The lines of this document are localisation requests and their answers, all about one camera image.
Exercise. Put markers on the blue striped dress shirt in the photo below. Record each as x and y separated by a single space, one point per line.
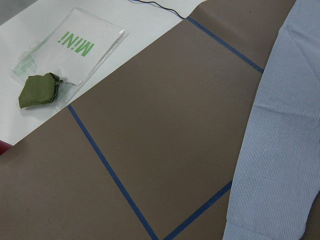
277 175

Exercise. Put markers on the clear bag with MiNi print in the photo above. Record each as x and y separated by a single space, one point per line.
73 51

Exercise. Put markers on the green folded cloth pouch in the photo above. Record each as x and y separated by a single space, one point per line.
39 90

